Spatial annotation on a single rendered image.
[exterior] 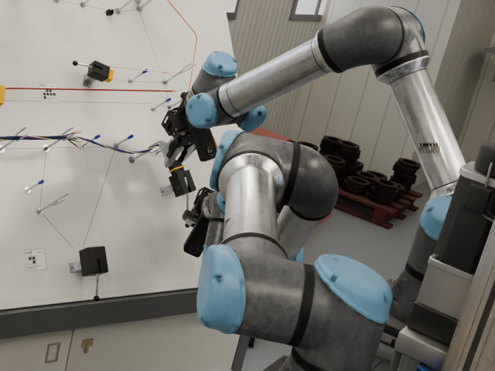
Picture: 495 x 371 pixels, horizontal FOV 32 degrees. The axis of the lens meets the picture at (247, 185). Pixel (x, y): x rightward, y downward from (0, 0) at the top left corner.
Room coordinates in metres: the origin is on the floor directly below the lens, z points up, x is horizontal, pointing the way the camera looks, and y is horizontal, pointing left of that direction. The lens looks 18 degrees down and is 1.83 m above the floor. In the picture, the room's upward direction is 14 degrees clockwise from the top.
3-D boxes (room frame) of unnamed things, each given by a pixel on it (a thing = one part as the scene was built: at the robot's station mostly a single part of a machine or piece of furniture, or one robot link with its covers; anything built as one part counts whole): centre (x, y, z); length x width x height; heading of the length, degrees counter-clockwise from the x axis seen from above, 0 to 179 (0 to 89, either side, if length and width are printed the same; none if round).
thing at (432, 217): (1.56, -0.40, 1.33); 0.13 x 0.12 x 0.14; 152
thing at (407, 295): (1.56, -0.39, 1.21); 0.15 x 0.15 x 0.10
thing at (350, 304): (1.11, -0.17, 1.33); 0.13 x 0.12 x 0.14; 96
